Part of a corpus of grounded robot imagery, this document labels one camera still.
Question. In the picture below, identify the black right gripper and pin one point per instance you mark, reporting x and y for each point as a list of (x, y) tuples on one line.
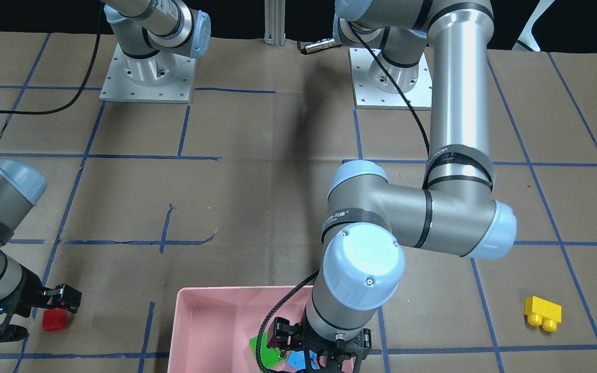
[(61, 297)]

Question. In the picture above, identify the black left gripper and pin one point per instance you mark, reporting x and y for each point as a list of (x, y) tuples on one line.
[(281, 332)]

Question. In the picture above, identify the blue toy block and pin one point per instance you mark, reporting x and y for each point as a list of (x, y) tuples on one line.
[(296, 360)]

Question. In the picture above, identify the green toy block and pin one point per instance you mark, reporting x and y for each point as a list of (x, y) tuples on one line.
[(269, 357)]

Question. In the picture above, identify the red toy block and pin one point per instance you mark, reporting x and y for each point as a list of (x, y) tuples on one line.
[(54, 320)]

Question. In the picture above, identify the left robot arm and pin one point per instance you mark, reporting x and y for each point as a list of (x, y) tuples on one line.
[(369, 220)]

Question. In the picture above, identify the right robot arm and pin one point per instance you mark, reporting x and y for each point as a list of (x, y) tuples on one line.
[(159, 43)]

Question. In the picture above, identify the pink plastic box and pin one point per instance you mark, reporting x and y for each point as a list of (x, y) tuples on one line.
[(213, 326)]

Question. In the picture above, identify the brown paper table cover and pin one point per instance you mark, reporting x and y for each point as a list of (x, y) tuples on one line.
[(229, 190)]

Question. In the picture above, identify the yellow toy block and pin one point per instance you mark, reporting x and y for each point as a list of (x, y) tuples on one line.
[(543, 313)]

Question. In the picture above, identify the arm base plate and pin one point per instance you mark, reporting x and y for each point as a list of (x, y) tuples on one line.
[(163, 78), (374, 89)]

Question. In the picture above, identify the aluminium frame post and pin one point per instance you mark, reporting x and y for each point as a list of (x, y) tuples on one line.
[(274, 23)]

